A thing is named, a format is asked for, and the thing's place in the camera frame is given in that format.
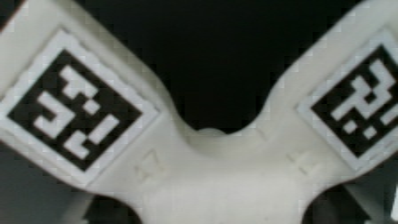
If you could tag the white cross-shaped table base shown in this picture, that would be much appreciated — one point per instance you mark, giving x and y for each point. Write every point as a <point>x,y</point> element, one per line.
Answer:
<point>88,121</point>

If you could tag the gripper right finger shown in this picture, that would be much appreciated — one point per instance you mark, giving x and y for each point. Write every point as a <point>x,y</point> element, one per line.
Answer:
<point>346,205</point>

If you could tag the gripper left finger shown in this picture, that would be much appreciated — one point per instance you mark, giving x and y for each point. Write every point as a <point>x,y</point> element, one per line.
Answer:
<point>97,210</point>

